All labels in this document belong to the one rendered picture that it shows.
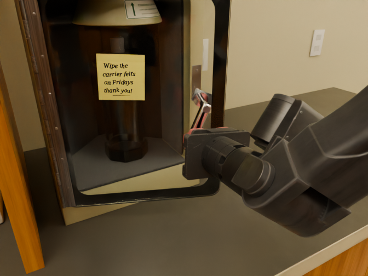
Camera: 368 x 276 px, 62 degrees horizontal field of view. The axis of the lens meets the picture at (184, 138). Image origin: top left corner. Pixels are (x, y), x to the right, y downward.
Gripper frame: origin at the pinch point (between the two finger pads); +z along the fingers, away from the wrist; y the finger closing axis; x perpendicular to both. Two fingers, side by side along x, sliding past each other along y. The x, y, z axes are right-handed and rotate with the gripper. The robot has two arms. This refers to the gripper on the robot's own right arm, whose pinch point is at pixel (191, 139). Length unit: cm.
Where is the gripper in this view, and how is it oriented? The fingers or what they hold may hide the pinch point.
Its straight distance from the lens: 52.1
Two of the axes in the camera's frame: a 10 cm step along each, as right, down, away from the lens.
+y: -9.2, 0.6, -4.0
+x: -0.4, 9.7, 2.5
